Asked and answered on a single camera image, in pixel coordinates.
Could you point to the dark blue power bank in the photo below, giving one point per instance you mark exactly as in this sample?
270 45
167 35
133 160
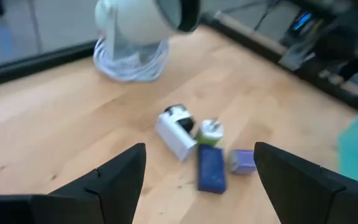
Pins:
211 169

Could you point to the purple charger plug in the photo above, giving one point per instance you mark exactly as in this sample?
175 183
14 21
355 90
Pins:
244 161

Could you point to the black perforated computer case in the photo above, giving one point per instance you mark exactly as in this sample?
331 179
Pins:
303 29

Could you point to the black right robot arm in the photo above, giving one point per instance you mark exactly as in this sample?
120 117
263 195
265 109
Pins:
337 43

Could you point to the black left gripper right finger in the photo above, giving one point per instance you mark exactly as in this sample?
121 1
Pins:
315 199

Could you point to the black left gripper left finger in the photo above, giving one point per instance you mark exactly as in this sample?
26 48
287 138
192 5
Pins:
89 202

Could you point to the white and black charger cube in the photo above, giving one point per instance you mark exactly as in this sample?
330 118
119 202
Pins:
174 133

